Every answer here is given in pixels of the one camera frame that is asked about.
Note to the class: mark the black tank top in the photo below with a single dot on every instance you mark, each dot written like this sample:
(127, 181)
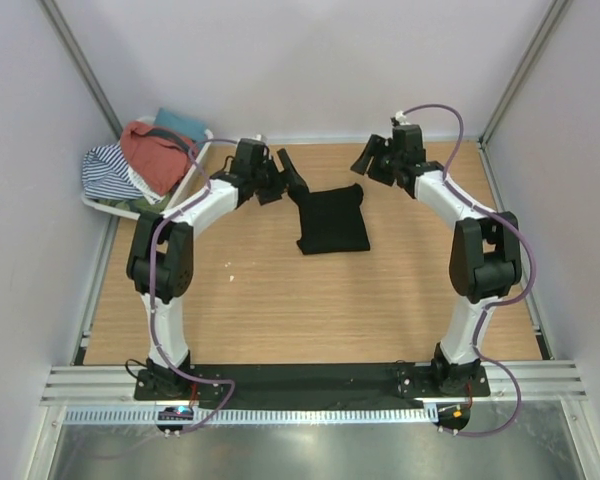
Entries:
(331, 221)

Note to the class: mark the aluminium frame post left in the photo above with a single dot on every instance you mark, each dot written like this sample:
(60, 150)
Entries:
(62, 29)

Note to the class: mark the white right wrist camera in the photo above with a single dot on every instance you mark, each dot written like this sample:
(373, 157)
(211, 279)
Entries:
(400, 119)

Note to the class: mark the white plastic laundry basket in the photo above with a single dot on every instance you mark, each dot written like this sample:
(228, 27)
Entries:
(180, 190)

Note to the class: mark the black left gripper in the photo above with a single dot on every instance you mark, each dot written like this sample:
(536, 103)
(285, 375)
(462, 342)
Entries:
(293, 181)

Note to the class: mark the white slotted cable duct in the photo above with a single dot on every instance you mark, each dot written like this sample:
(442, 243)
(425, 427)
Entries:
(163, 415)

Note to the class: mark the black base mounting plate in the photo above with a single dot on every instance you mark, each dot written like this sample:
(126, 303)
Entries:
(285, 383)

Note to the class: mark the teal blue garment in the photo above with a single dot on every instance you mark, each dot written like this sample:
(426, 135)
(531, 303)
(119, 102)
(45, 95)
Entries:
(184, 125)

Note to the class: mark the aluminium front rail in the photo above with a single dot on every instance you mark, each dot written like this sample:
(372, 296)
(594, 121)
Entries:
(88, 385)

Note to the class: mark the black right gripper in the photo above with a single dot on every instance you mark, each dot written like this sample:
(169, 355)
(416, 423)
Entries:
(361, 165)

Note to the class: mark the green camouflage garment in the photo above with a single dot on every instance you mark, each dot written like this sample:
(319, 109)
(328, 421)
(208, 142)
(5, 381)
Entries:
(129, 208)

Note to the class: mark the blue white striped garment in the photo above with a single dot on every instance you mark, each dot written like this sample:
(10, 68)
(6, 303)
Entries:
(107, 175)

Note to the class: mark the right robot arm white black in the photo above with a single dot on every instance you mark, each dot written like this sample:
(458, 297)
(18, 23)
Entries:
(485, 258)

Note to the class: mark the red tank top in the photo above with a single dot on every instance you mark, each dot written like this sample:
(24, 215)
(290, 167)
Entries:
(159, 155)

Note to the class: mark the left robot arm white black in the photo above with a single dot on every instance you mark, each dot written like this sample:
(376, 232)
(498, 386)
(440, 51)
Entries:
(161, 257)

